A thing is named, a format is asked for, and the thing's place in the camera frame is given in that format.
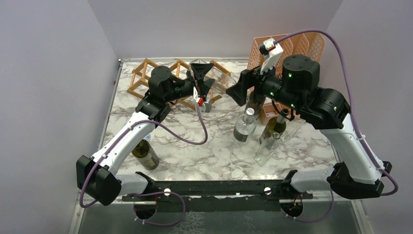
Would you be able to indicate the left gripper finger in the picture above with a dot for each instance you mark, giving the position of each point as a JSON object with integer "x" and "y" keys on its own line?
{"x": 198, "y": 72}
{"x": 204, "y": 87}

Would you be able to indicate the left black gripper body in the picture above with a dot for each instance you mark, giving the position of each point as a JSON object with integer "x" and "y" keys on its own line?
{"x": 183, "y": 88}

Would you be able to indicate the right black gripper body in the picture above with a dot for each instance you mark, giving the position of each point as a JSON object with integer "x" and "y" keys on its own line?
{"x": 267, "y": 84}

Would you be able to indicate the square clear glass bottle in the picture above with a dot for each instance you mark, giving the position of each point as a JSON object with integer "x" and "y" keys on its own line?
{"x": 223, "y": 77}

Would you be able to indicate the slim clear glass bottle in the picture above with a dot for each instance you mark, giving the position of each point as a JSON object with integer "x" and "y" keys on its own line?
{"x": 267, "y": 148}

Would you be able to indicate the green wine bottle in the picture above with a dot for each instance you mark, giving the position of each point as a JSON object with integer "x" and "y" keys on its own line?
{"x": 146, "y": 155}
{"x": 275, "y": 124}
{"x": 255, "y": 103}

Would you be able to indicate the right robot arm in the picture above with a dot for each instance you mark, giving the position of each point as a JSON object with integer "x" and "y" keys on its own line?
{"x": 358, "y": 173}

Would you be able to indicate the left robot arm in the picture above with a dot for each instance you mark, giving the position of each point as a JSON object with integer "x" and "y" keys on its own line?
{"x": 96, "y": 175}

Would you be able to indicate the clear bottle silver cap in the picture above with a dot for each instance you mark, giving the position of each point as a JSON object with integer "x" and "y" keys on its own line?
{"x": 245, "y": 126}

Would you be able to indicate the frosted clear bottle right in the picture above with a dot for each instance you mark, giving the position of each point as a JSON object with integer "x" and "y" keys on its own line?
{"x": 292, "y": 128}

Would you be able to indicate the peach plastic file organizer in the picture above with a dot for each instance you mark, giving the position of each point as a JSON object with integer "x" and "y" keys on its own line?
{"x": 290, "y": 55}

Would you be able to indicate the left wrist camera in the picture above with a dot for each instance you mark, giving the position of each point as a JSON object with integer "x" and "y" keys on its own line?
{"x": 205, "y": 102}

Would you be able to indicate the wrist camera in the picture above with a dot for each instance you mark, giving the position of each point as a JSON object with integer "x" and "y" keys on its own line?
{"x": 205, "y": 102}
{"x": 271, "y": 52}

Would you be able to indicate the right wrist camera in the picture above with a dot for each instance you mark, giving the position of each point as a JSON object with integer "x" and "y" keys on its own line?
{"x": 271, "y": 52}

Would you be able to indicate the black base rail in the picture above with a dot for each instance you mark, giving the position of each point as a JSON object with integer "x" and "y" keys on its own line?
{"x": 214, "y": 196}

